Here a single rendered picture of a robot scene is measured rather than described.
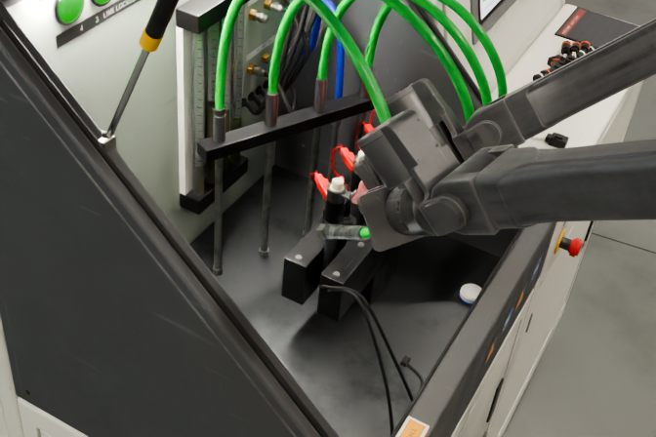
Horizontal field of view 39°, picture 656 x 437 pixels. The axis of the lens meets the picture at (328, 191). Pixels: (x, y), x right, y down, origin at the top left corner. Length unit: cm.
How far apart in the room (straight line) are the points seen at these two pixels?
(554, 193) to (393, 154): 19
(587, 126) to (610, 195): 103
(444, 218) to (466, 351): 49
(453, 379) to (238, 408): 32
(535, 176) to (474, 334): 59
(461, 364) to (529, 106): 39
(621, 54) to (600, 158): 37
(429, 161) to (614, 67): 30
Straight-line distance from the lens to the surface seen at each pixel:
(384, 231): 100
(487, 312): 137
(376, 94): 102
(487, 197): 82
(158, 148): 140
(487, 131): 109
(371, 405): 138
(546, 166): 78
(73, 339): 123
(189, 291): 101
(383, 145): 89
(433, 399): 125
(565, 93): 110
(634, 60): 110
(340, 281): 133
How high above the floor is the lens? 190
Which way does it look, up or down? 38 degrees down
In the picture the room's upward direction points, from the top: 6 degrees clockwise
